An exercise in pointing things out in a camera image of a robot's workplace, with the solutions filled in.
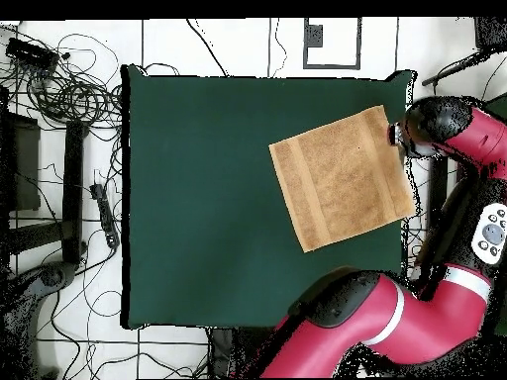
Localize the dark green table cloth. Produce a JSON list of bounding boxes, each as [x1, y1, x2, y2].
[[120, 64, 415, 332]]

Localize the black chair base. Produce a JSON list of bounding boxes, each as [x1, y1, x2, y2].
[[3, 260, 78, 380]]

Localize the tangled black cables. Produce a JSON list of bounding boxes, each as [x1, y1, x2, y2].
[[0, 33, 124, 132]]

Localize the black tripod rod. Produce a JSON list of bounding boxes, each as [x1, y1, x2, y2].
[[421, 49, 494, 87]]

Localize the small black power strip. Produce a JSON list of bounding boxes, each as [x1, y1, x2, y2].
[[89, 183, 121, 249]]

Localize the grey square frame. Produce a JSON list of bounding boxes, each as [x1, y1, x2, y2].
[[302, 17, 362, 71]]

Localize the orange terry towel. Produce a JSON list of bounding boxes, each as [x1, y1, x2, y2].
[[267, 104, 417, 253]]

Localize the black flat box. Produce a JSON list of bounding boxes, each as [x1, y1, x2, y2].
[[0, 112, 42, 212]]

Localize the black speckled box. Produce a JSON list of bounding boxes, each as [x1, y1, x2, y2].
[[473, 16, 507, 52]]

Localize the long black bar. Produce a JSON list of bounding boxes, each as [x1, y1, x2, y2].
[[61, 120, 86, 265], [429, 155, 449, 227]]

